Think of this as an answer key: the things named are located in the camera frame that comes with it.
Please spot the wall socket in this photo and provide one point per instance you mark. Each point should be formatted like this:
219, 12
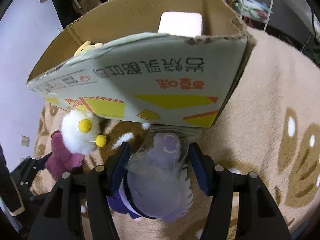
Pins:
25, 141

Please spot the clear plastic bag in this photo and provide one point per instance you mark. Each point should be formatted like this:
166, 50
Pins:
163, 152

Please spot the white fluffy plush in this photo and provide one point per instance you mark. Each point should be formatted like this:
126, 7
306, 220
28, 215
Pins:
81, 132

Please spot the purple doll plush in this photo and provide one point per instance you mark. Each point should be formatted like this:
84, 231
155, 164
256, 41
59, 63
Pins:
140, 196

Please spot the pink swiss roll plush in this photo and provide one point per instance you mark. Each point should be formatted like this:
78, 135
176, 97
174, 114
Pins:
187, 24

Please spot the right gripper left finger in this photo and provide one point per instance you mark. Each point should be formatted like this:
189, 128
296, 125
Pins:
102, 182

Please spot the pink bear plush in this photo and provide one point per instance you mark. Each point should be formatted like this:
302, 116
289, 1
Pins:
61, 159

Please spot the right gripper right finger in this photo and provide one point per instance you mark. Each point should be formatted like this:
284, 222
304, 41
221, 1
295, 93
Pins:
216, 182

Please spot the beige patterned rug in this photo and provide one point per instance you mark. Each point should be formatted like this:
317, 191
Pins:
270, 125

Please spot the cardboard box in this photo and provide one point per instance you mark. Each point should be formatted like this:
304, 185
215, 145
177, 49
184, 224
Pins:
140, 75

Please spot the yellow bear plush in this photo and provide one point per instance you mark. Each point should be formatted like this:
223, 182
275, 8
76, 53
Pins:
88, 45

